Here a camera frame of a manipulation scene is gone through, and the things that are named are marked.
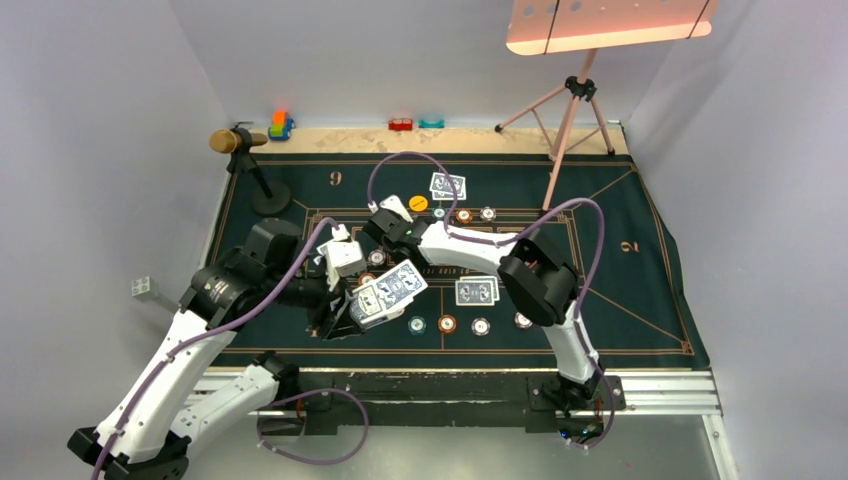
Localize orange chip stack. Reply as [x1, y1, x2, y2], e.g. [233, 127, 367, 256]
[437, 315, 457, 335]

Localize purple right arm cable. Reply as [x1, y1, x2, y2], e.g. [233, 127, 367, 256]
[366, 151, 617, 452]

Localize orange chips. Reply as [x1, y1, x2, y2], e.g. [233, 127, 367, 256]
[358, 272, 376, 286]

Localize blue green chip stack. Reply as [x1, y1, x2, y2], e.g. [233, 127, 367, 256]
[407, 316, 427, 336]

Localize yellow dealer button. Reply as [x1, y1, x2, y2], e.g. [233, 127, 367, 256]
[408, 195, 429, 212]

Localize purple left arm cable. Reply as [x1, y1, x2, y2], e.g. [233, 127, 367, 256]
[89, 217, 370, 480]

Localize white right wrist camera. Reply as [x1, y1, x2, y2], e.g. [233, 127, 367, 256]
[368, 195, 413, 223]

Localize blue playing card deck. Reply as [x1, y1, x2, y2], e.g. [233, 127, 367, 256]
[349, 260, 428, 330]

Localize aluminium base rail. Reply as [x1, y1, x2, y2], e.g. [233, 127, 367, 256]
[135, 368, 723, 419]

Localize orange blue toy car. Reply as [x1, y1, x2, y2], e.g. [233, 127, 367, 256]
[267, 110, 295, 141]

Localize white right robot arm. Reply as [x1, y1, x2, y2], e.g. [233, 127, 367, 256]
[362, 207, 604, 407]

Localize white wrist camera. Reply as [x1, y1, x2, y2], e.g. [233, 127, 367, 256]
[368, 195, 413, 223]
[317, 224, 367, 291]

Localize red toy block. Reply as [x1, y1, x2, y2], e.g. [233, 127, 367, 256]
[387, 117, 415, 131]

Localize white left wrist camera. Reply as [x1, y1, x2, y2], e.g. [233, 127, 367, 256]
[317, 224, 367, 291]

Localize brown white chips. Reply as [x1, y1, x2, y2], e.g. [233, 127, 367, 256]
[367, 249, 388, 267]

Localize brown white chip stack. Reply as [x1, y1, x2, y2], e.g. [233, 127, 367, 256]
[471, 317, 491, 336]

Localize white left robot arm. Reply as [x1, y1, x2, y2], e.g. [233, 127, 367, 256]
[67, 218, 366, 479]

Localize dark green poker mat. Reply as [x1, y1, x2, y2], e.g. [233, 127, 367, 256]
[215, 153, 710, 370]

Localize gold microphone on stand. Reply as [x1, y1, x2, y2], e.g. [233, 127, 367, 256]
[208, 125, 292, 217]

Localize dealt card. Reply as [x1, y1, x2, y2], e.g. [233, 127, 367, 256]
[455, 280, 496, 307]
[430, 176, 466, 201]

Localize pink music stand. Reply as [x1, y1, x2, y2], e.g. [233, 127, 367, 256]
[494, 0, 719, 213]

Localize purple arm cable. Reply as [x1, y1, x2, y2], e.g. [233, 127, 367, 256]
[366, 151, 617, 452]
[89, 217, 370, 480]

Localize grey lego brick handle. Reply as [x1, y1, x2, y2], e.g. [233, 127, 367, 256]
[131, 276, 178, 313]

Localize teal toy block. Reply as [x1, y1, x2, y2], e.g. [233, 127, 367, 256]
[418, 118, 445, 129]

